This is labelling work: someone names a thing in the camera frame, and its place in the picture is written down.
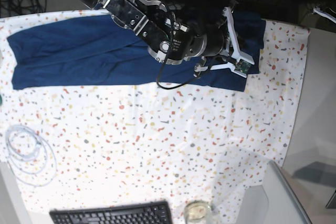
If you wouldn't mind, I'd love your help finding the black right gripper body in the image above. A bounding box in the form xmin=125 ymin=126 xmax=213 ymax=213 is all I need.
xmin=185 ymin=7 xmax=236 ymax=59

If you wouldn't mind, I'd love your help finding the dark blue t-shirt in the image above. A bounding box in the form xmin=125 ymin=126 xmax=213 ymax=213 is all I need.
xmin=6 ymin=10 xmax=267 ymax=93

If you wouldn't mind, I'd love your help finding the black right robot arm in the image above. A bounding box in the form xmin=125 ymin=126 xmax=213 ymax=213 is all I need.
xmin=81 ymin=0 xmax=254 ymax=88

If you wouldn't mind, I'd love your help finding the clear glass jar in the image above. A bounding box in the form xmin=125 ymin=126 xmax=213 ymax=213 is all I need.
xmin=184 ymin=200 xmax=213 ymax=224

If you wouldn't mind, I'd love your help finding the terrazzo patterned table cloth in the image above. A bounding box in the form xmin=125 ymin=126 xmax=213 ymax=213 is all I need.
xmin=1 ymin=10 xmax=310 ymax=223

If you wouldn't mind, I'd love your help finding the black computer keyboard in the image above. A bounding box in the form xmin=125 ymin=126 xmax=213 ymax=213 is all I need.
xmin=49 ymin=201 xmax=173 ymax=224

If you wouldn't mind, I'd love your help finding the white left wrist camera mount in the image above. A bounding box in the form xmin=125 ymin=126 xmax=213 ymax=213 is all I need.
xmin=313 ymin=7 xmax=336 ymax=23

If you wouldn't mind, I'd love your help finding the coiled white cable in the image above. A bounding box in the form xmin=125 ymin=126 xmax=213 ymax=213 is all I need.
xmin=5 ymin=125 xmax=57 ymax=187

